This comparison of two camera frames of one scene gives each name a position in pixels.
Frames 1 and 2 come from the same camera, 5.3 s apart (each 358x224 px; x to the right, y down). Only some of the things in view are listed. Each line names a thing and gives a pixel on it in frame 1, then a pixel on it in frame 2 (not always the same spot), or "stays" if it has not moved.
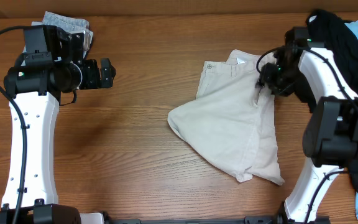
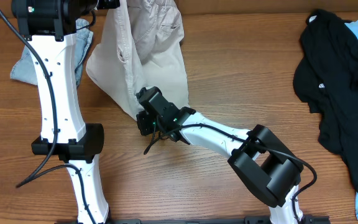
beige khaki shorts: [231, 121] → [142, 48]
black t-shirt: [339, 42] stays
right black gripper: [265, 77] → [145, 128]
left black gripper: [93, 81] → [111, 4]
